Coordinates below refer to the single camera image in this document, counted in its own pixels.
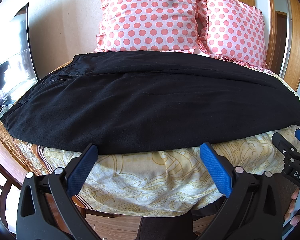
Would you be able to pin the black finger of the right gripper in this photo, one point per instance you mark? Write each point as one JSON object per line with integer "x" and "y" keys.
{"x": 282, "y": 144}

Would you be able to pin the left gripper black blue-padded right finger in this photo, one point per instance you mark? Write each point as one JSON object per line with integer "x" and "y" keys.
{"x": 252, "y": 209}

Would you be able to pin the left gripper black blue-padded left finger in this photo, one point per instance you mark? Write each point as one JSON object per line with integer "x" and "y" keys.
{"x": 34, "y": 217}

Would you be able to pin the black pants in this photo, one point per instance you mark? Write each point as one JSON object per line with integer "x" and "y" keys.
{"x": 141, "y": 101}

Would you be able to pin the person's right hand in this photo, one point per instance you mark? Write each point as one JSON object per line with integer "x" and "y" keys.
{"x": 288, "y": 216}

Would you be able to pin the dark wooden chair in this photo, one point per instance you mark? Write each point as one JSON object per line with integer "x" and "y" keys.
{"x": 10, "y": 190}

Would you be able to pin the pink polka dot pillow right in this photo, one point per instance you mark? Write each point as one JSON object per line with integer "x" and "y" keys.
{"x": 233, "y": 31}

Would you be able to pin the pink polka dot pillow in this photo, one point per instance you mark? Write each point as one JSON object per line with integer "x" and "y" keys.
{"x": 156, "y": 25}
{"x": 233, "y": 31}

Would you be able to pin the black flat screen television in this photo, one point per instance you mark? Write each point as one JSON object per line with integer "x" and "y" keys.
{"x": 17, "y": 71}

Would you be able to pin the pink polka dot pillow left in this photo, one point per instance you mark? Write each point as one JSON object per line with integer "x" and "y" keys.
{"x": 156, "y": 25}

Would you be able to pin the wooden door frame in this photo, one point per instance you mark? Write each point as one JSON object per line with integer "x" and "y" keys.
{"x": 282, "y": 34}

